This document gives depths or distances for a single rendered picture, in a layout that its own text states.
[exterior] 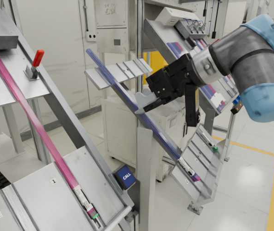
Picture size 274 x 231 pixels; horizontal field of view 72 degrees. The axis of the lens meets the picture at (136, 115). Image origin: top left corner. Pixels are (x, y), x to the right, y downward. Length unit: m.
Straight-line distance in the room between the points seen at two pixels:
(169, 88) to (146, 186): 0.48
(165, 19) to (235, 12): 3.39
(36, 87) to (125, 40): 0.88
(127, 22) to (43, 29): 1.33
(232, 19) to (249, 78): 4.35
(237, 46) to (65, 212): 0.48
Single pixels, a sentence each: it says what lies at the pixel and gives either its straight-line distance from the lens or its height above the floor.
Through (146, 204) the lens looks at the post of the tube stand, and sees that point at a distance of 0.89.
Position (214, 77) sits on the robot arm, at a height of 1.04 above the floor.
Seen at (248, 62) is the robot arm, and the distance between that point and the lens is 0.39.
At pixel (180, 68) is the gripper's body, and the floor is 1.05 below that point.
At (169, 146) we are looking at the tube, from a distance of 0.55.
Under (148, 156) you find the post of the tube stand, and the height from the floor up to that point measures 0.70.
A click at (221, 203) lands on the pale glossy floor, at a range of 1.62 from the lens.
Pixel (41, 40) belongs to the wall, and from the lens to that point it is 2.45.
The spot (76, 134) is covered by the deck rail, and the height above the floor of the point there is 0.87.
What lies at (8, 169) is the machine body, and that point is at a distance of 0.95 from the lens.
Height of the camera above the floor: 1.12
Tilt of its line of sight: 23 degrees down
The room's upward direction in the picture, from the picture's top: straight up
